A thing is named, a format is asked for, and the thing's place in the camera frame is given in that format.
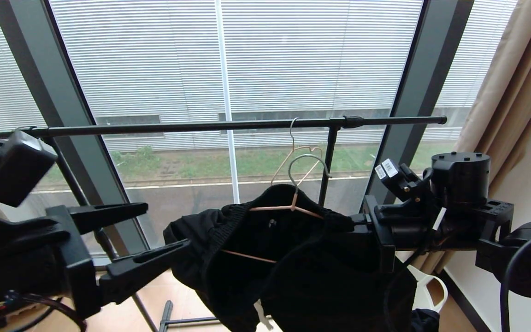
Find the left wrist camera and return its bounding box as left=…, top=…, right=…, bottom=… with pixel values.
left=0, top=130, right=59, bottom=217

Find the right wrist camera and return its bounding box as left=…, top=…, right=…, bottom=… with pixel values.
left=374, top=158, right=437, bottom=210

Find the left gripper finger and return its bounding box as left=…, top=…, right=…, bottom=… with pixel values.
left=67, top=202, right=149, bottom=234
left=99, top=239, right=190, bottom=306

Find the black garment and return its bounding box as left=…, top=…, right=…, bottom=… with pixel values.
left=163, top=184, right=417, bottom=332
left=410, top=308, right=441, bottom=332

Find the white laundry basket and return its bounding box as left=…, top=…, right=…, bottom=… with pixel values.
left=406, top=265, right=448, bottom=314

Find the black cable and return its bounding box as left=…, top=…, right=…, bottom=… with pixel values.
left=500, top=224, right=531, bottom=332

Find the beige curtain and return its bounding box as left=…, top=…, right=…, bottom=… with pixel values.
left=397, top=0, right=531, bottom=277

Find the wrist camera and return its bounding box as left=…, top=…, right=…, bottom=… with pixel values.
left=374, top=158, right=437, bottom=210
left=0, top=130, right=59, bottom=217

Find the black clothes rack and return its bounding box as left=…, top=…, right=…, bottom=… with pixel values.
left=0, top=115, right=447, bottom=332

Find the window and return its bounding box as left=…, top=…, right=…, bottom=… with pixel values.
left=0, top=0, right=519, bottom=277

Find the pink clothes hanger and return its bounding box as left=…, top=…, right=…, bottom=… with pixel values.
left=222, top=154, right=332, bottom=264
left=270, top=118, right=324, bottom=187

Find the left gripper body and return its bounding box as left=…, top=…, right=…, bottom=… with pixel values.
left=0, top=205, right=103, bottom=320

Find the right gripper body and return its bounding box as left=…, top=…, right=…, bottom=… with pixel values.
left=364, top=195, right=479, bottom=273

